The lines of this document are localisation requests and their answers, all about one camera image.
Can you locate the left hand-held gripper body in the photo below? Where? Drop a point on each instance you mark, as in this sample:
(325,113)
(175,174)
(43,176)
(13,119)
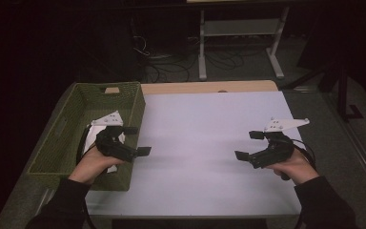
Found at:
(114,146)

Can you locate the person's right hand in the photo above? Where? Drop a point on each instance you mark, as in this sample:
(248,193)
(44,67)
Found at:
(295,167)

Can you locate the green woven basket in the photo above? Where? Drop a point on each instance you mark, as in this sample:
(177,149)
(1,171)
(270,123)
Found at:
(76,101)

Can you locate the white towel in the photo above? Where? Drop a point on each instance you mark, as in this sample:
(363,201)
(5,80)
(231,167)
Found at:
(91,135)

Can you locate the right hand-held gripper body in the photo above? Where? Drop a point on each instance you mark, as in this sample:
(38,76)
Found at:
(274,152)

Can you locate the dark metal stand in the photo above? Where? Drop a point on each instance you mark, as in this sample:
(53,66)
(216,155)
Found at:
(343,92)

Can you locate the white metal table frame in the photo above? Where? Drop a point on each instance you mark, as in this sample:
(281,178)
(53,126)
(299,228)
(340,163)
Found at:
(241,28)

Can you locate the person's left hand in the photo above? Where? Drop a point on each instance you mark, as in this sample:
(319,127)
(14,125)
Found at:
(90,165)

